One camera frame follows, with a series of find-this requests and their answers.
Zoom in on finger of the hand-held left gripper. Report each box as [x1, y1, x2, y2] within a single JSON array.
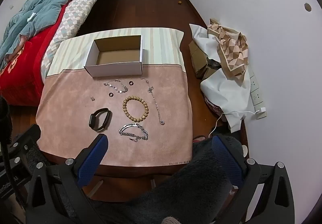
[[7, 124, 42, 172]]

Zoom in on wooden bead bracelet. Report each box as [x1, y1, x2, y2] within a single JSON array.
[[122, 96, 150, 123]]

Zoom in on white power strip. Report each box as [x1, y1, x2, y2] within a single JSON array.
[[248, 67, 268, 119]]

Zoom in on black cable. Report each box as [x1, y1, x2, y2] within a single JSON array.
[[0, 136, 20, 202]]

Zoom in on thin silver pendant necklace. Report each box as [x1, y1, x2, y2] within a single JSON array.
[[140, 78, 165, 125]]

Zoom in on silver chain bracelet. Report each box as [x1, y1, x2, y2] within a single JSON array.
[[118, 123, 149, 142]]

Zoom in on beige patterned scarf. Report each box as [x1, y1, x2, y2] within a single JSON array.
[[207, 18, 250, 79]]

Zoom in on white cardboard box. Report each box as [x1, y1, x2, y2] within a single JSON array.
[[84, 35, 144, 78]]

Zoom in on pink suede mat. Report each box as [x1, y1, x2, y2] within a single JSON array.
[[36, 63, 194, 168]]

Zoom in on checkered bed sheet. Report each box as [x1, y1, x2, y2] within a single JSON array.
[[41, 0, 119, 77]]

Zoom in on person's dark fuzzy pants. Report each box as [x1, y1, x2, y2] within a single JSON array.
[[25, 135, 250, 224]]

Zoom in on bed with red blanket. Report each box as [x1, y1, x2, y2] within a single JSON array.
[[0, 0, 118, 105]]

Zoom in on white charging cable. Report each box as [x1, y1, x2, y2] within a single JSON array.
[[208, 107, 266, 139]]

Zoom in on blue quilt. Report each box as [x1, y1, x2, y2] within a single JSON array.
[[0, 0, 118, 62]]

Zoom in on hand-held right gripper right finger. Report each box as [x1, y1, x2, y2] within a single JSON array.
[[212, 134, 295, 224]]

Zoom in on brown cardboard box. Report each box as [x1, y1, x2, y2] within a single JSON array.
[[189, 41, 210, 79]]

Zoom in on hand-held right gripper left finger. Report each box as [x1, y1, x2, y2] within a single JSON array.
[[26, 134, 109, 224]]

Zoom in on pink patterned cloth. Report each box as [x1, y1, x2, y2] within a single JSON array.
[[204, 97, 222, 114]]

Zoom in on silver disc chain necklace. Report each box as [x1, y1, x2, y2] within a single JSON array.
[[104, 79, 128, 94]]

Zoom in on black smart band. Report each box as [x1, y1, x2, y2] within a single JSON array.
[[89, 108, 112, 132]]

